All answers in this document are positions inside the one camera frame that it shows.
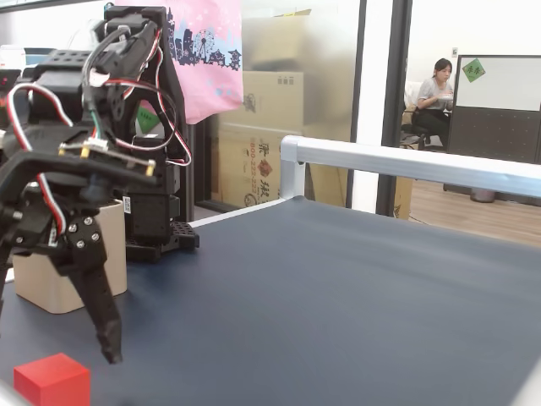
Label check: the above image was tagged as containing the red cube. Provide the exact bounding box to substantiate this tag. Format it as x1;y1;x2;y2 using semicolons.
13;353;91;406

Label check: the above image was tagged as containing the beige rounded square container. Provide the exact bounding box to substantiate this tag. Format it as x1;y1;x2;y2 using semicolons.
12;198;128;315

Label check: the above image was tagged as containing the green square sticker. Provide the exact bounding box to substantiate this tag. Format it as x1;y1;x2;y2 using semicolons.
461;58;486;84
134;105;162;137

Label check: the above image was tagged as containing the cardboard box with red print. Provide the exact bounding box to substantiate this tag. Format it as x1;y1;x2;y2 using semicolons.
210;122;352;209

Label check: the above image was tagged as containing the dark blue table mat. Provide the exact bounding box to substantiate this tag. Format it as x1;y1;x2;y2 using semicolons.
0;196;541;406

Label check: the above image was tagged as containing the pink bag with skyline print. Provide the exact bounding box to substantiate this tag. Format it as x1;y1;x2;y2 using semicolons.
113;0;245;126

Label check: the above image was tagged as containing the cardboard box with black print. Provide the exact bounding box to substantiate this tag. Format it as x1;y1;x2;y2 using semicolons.
242;69;306;128

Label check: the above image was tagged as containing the plain cardboard box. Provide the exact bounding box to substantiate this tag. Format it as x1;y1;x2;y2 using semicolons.
249;8;358;73

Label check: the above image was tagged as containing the black office chair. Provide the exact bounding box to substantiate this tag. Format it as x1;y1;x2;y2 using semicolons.
400;105;433;151

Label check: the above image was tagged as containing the seated person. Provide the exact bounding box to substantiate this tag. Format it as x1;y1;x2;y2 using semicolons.
412;58;456;151

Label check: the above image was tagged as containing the black partition with whiteboard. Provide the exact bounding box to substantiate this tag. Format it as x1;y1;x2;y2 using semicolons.
446;54;541;166

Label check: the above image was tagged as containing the red white black servo cable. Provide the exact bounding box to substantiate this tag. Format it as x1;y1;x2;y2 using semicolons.
103;29;194;168
6;82;77;238

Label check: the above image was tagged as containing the black camera cable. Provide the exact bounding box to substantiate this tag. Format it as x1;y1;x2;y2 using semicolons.
81;25;161;147

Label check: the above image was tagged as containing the white metal table frame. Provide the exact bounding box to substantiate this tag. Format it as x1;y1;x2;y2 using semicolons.
0;134;541;406

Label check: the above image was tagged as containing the black door frame post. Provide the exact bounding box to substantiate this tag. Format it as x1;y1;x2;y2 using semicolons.
374;0;414;217

